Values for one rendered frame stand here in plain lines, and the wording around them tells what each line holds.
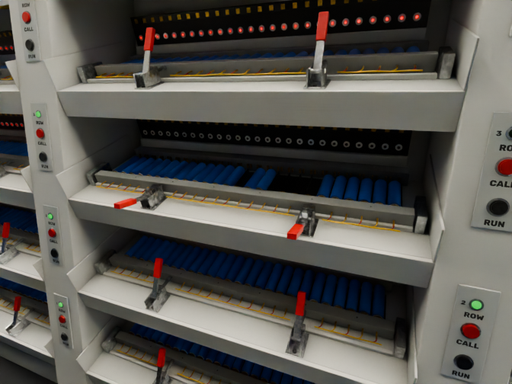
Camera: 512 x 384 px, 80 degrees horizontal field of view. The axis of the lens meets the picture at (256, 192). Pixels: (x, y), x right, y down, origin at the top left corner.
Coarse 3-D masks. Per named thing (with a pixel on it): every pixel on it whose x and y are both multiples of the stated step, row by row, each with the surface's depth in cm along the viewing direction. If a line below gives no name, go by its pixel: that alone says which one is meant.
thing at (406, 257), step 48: (144, 144) 69; (192, 144) 64; (96, 192) 58; (432, 192) 41; (192, 240) 50; (240, 240) 46; (288, 240) 43; (336, 240) 41; (384, 240) 40; (432, 240) 38
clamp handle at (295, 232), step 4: (304, 212) 42; (308, 212) 42; (304, 216) 42; (308, 216) 42; (300, 220) 41; (304, 220) 41; (308, 220) 42; (296, 224) 39; (300, 224) 40; (304, 224) 40; (292, 228) 38; (296, 228) 38; (300, 228) 38; (288, 232) 36; (292, 232) 36; (296, 232) 36; (300, 232) 37; (288, 236) 36; (292, 236) 36; (296, 236) 36
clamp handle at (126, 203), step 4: (148, 192) 51; (144, 196) 51; (148, 196) 51; (124, 200) 47; (128, 200) 47; (132, 200) 47; (136, 200) 48; (140, 200) 49; (116, 204) 45; (120, 204) 45; (124, 204) 46; (128, 204) 47; (132, 204) 47; (116, 208) 45; (120, 208) 45
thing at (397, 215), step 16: (96, 176) 60; (112, 176) 58; (128, 176) 57; (144, 176) 57; (176, 192) 53; (192, 192) 52; (208, 192) 51; (224, 192) 50; (240, 192) 49; (256, 192) 48; (272, 192) 48; (240, 208) 48; (288, 208) 47; (320, 208) 45; (336, 208) 44; (352, 208) 43; (368, 208) 42; (384, 208) 42; (400, 208) 41; (352, 224) 42; (400, 224) 41
